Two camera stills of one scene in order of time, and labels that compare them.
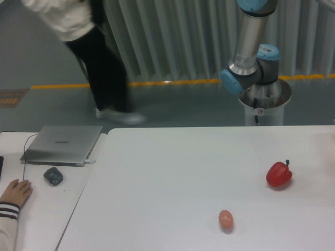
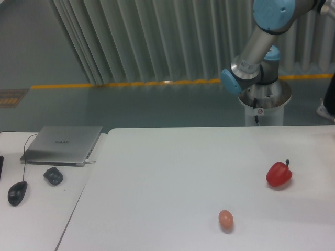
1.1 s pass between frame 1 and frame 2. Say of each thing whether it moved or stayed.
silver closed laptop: stayed
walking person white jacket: moved
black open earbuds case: stayed
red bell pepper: stayed
